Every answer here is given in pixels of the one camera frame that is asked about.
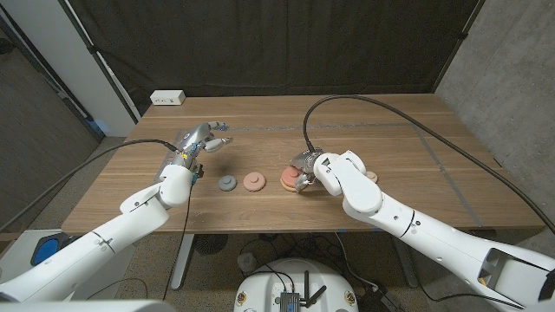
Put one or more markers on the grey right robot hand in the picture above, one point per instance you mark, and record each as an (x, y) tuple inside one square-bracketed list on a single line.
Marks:
[(308, 160)]

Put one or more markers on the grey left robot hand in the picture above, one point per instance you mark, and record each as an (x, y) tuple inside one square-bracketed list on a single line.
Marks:
[(195, 136)]

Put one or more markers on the coral red hanoi disc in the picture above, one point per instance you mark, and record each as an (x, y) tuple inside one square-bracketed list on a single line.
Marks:
[(288, 177)]

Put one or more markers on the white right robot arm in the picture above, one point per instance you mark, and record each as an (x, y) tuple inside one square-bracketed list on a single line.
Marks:
[(368, 195)]

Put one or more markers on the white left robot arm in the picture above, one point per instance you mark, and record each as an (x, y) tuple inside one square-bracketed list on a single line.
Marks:
[(86, 255)]

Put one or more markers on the large orange hanoi disc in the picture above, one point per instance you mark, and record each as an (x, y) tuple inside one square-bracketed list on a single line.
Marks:
[(287, 188)]

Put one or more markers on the grey hanoi disc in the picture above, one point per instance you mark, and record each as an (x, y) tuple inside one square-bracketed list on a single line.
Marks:
[(227, 183)]

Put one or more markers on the dusty pink hanoi disc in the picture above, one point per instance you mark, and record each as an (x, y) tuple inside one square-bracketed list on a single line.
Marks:
[(254, 182)]

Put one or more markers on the small beige hanoi disc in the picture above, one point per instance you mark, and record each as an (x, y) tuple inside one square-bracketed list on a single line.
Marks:
[(373, 177)]

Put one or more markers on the white power outlet box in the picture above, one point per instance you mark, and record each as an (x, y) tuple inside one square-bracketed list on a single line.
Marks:
[(167, 97)]

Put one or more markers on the black floor fan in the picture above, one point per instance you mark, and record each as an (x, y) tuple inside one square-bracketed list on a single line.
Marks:
[(210, 243)]

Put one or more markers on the grey floor cylinder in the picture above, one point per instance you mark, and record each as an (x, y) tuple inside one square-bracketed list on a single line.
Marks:
[(247, 262)]

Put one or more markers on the black backdrop curtain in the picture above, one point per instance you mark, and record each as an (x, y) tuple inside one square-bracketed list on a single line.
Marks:
[(277, 43)]

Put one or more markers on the light grey table leg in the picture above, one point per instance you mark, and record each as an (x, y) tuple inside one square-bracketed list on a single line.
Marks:
[(182, 260)]

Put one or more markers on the white robot torso base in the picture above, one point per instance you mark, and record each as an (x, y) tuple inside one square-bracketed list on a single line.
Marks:
[(264, 281)]

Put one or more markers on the black backdrop stand pole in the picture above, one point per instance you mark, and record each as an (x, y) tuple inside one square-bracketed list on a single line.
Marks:
[(464, 34), (93, 49)]

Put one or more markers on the black antenna radio module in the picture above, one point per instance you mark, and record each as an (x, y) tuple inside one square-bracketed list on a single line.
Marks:
[(289, 301)]

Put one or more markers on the dark table leg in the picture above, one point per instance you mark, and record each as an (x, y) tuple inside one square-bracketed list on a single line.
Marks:
[(409, 268)]

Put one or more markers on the black floor power strip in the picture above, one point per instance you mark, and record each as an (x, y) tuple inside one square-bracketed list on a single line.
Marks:
[(377, 301)]

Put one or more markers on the white pedal board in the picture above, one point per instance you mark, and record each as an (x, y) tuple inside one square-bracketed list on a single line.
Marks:
[(117, 273)]

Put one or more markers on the blue foot pad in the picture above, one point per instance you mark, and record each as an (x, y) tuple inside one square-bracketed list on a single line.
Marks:
[(47, 250)]

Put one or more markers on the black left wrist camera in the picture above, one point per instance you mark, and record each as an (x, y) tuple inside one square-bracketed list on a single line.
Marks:
[(198, 173)]

